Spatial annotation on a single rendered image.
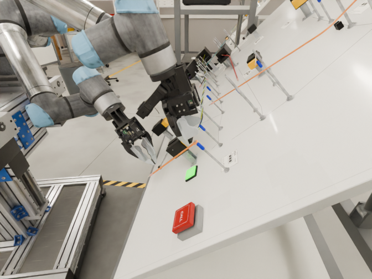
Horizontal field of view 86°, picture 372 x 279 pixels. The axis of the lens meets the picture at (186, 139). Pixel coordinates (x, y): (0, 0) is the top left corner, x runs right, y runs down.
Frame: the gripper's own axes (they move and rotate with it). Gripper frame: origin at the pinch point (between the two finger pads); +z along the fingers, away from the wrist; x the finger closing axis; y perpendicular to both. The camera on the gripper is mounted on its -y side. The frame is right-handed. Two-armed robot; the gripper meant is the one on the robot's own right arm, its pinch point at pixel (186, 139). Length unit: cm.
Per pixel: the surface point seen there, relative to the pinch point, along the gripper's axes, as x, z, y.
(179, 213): -21.6, 3.8, 0.5
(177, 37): 94, -18, -14
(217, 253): -14.9, 34.7, -0.5
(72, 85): 260, 0, -258
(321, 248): -8, 47, 30
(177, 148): -2.2, 0.8, -2.6
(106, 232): 27, 83, -103
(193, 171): -6.8, 6.3, 0.8
